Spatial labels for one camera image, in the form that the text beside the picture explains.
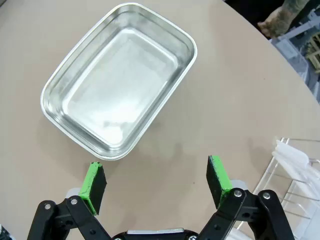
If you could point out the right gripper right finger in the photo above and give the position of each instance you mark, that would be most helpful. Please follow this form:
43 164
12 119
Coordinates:
217 180

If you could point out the person in black t-shirt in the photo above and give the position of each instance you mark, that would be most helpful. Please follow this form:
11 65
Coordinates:
242 7

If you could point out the person's tattooed right forearm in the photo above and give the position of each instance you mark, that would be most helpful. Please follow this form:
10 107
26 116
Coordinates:
285 17

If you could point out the clear plastic clip lid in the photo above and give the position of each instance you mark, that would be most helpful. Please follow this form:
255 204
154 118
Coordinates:
290 152
311 177

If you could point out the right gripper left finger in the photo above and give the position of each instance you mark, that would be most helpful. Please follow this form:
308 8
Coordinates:
93 190

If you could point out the rectangular steel container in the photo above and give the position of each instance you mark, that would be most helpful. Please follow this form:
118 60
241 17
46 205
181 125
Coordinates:
120 82

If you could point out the grey storage crate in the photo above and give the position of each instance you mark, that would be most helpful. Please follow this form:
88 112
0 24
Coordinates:
300 55

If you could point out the person's right hand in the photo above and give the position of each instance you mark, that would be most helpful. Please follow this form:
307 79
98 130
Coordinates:
265 27

